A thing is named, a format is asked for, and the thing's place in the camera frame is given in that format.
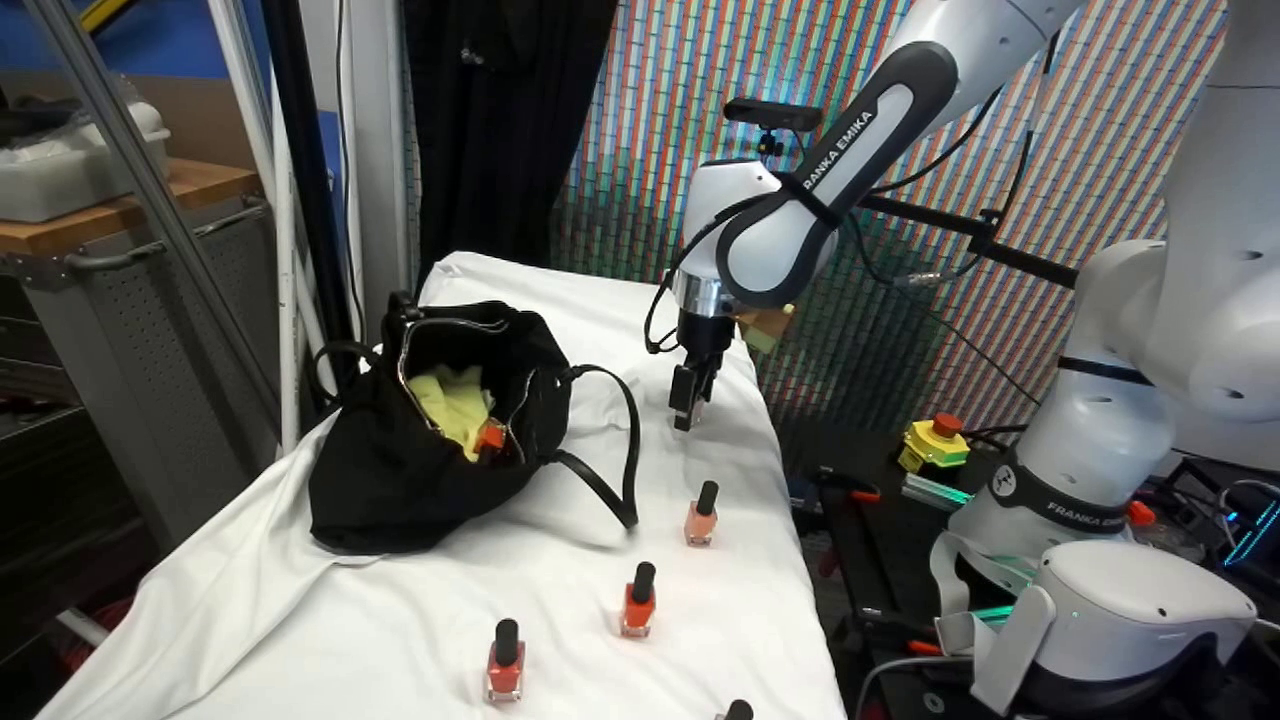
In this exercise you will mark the grey cabinet with wooden top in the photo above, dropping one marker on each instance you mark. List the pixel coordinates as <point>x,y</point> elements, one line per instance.
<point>134,344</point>

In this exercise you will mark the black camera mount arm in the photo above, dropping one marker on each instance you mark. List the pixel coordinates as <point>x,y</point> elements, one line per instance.
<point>962,227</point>

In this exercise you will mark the black vertical pole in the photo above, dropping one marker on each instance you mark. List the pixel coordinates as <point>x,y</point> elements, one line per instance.
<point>307,202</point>

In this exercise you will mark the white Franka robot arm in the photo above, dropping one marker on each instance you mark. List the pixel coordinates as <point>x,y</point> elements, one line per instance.
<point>1203,332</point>

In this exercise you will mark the white tablecloth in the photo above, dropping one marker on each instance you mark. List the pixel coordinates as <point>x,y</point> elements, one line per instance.
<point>267,627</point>

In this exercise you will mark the black stereo camera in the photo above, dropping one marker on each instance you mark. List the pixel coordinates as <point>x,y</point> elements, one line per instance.
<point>772,114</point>

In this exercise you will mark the yellow cloth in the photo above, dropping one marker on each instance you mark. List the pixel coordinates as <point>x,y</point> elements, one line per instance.
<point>447,400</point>

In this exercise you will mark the yellow emergency stop button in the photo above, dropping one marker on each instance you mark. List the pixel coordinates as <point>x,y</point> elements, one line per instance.
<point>932,445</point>

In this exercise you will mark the pale pink nail polish bottle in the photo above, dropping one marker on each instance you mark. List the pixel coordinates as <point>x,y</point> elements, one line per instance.
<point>738,708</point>

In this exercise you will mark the large display screen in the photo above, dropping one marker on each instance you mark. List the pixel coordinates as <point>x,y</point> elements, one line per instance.
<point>664,83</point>

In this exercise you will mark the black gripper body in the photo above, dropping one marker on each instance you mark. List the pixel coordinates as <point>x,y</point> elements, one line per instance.
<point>704,343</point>

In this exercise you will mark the peach nail polish bottle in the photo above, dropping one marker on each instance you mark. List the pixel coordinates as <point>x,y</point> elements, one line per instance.
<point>702,525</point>

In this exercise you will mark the white plastic bin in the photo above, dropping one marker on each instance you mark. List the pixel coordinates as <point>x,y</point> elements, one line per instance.
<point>67,172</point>

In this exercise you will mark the aluminium frame post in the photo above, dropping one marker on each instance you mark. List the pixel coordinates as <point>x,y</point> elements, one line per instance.
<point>134,172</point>

